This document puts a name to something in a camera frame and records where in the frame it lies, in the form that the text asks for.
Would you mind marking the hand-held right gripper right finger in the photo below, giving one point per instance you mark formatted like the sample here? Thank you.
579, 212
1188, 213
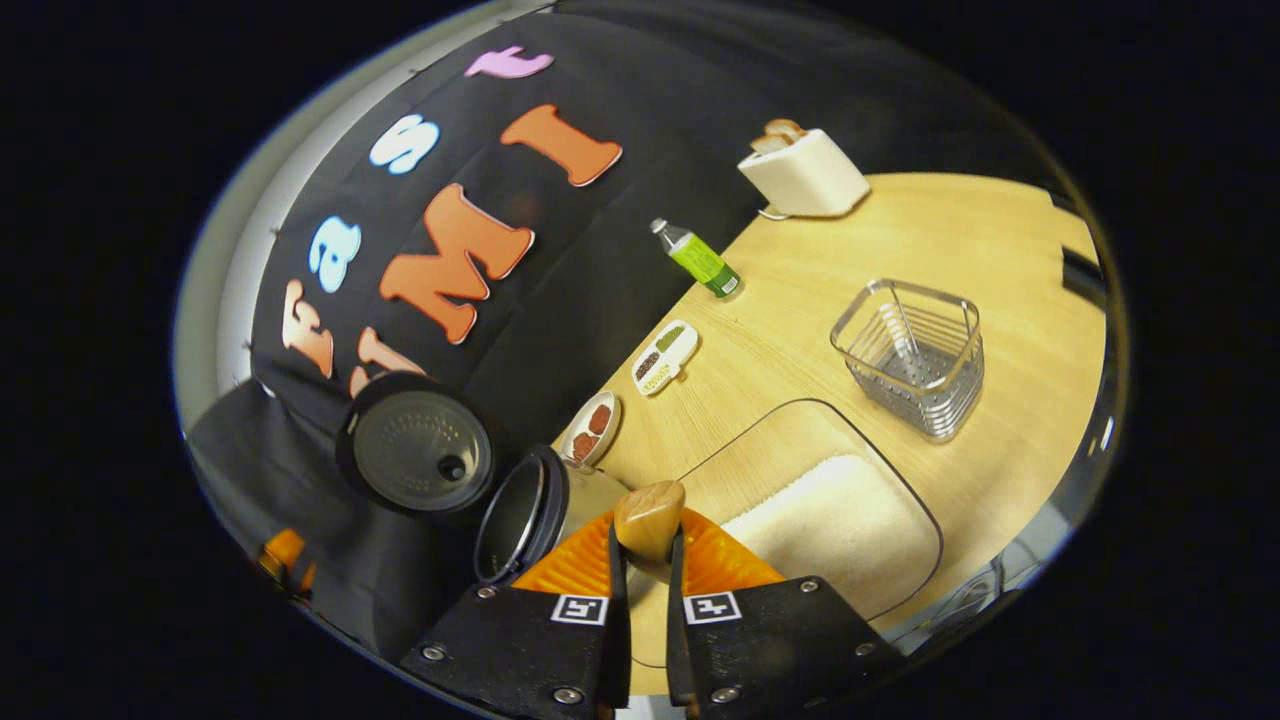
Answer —
680, 650

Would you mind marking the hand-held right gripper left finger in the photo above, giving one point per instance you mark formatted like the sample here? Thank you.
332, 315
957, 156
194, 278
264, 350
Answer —
618, 640

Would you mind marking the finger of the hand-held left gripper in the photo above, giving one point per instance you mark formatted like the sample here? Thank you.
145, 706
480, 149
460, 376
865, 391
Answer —
288, 560

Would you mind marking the wooden spoon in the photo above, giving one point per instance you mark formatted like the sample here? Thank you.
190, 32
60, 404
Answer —
648, 520

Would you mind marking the dark grey rice cooker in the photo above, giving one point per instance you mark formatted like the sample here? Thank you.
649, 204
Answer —
420, 450

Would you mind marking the white rice heap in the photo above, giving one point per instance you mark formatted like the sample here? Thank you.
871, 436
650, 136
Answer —
840, 530

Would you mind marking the clear chopstick holder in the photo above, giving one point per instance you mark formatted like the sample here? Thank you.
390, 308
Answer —
910, 370

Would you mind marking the clear plastic rice tray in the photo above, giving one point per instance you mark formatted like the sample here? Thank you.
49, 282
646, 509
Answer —
770, 440

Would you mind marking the white red bean dish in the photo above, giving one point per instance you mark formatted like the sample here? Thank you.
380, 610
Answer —
592, 430

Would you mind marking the white divided bean dish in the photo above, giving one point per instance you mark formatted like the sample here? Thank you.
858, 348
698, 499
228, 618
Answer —
665, 357

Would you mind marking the green drink bottle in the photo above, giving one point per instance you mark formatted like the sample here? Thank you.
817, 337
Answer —
700, 262

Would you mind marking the white toaster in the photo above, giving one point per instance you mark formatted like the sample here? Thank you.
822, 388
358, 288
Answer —
805, 178

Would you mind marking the toast slices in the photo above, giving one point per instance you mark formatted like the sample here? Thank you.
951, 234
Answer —
778, 135

